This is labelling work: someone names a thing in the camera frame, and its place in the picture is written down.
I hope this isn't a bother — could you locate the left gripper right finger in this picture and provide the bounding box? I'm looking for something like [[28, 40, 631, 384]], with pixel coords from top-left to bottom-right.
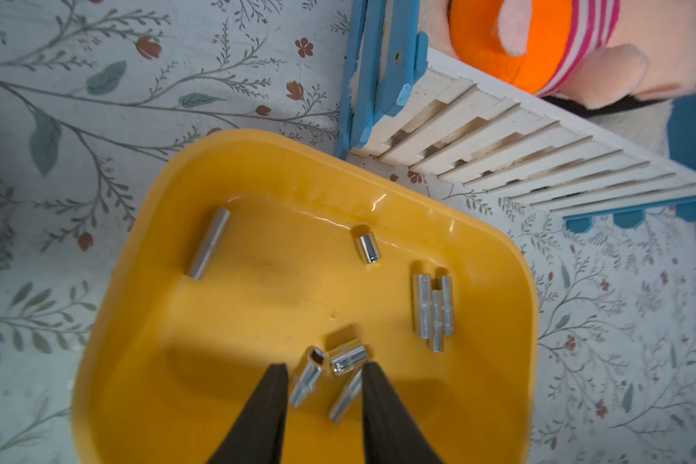
[[362, 362, 442, 463]]

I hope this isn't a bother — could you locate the yellow plastic storage box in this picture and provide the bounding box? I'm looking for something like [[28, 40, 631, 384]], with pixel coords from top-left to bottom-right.
[[72, 130, 539, 463]]

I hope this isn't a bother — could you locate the slim long silver socket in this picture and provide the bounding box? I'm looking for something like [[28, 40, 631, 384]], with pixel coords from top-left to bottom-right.
[[187, 208, 231, 280]]

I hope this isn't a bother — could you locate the plush doll in crib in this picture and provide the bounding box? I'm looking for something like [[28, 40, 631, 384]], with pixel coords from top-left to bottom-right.
[[420, 0, 696, 117]]

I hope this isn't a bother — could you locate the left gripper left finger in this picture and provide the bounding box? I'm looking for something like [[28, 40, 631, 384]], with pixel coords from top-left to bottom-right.
[[208, 363, 289, 464]]

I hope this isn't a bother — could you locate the white blue toy crib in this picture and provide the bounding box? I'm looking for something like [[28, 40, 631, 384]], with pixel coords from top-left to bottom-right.
[[334, 1, 696, 233]]

